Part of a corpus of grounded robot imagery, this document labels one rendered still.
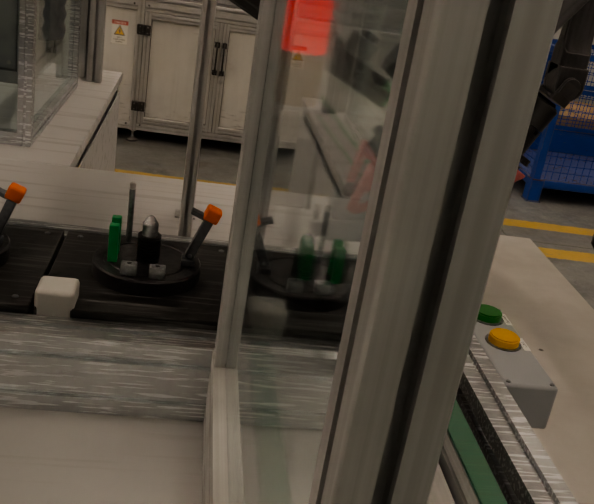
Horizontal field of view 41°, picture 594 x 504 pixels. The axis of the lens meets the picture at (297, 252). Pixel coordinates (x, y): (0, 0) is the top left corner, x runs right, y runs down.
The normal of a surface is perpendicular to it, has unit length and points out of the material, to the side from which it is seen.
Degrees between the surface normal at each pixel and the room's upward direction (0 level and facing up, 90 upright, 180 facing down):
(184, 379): 90
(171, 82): 90
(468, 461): 0
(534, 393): 90
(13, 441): 0
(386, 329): 90
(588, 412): 0
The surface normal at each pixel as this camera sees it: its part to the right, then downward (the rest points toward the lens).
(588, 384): 0.15, -0.92
